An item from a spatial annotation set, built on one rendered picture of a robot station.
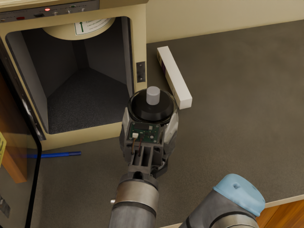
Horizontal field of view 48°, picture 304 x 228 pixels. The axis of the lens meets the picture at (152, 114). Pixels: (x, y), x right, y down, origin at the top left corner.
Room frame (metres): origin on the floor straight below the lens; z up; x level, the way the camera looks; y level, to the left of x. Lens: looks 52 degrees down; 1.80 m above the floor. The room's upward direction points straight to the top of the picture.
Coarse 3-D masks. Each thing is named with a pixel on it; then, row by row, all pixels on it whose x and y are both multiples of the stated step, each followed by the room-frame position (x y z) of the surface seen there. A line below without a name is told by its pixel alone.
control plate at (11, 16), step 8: (88, 0) 0.48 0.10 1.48; (96, 0) 0.49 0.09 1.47; (32, 8) 0.46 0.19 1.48; (40, 8) 0.47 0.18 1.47; (48, 8) 0.48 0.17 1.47; (56, 8) 0.49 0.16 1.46; (64, 8) 0.49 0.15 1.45; (72, 8) 0.50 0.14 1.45; (80, 8) 0.51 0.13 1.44; (88, 8) 0.52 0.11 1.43; (96, 8) 0.53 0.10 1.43; (0, 16) 0.47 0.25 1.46; (8, 16) 0.48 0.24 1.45; (16, 16) 0.49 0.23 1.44; (24, 16) 0.49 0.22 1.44; (32, 16) 0.50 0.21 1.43; (48, 16) 0.52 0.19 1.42
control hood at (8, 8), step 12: (0, 0) 0.44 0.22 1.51; (12, 0) 0.44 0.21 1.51; (24, 0) 0.44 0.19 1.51; (36, 0) 0.44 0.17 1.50; (48, 0) 0.45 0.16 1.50; (60, 0) 0.46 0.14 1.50; (72, 0) 0.47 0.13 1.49; (84, 0) 0.48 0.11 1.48; (108, 0) 0.51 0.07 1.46; (120, 0) 0.52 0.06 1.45; (132, 0) 0.53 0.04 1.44; (144, 0) 0.55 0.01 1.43
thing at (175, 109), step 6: (162, 90) 0.51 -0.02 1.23; (132, 96) 0.49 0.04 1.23; (174, 102) 0.47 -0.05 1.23; (174, 108) 0.46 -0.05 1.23; (132, 114) 0.44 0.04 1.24; (138, 120) 0.42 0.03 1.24; (144, 120) 0.42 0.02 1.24; (150, 120) 0.42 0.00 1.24; (156, 120) 0.42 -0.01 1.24; (162, 120) 0.42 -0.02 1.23; (168, 120) 0.42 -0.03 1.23; (162, 126) 0.41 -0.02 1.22
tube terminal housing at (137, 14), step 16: (64, 16) 0.56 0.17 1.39; (80, 16) 0.57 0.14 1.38; (96, 16) 0.58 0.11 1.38; (112, 16) 0.58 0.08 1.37; (128, 16) 0.59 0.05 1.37; (144, 16) 0.60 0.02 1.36; (0, 32) 0.53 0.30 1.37; (144, 32) 0.60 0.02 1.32; (144, 48) 0.60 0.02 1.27; (96, 128) 0.57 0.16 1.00; (112, 128) 0.58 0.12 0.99; (48, 144) 0.53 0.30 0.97; (64, 144) 0.54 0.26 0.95
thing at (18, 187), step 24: (0, 96) 0.45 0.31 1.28; (0, 120) 0.41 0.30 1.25; (0, 144) 0.36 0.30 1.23; (24, 144) 0.44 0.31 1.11; (0, 168) 0.32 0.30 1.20; (24, 168) 0.39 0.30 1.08; (0, 192) 0.29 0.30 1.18; (24, 192) 0.34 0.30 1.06; (0, 216) 0.25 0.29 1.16; (24, 216) 0.30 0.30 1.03
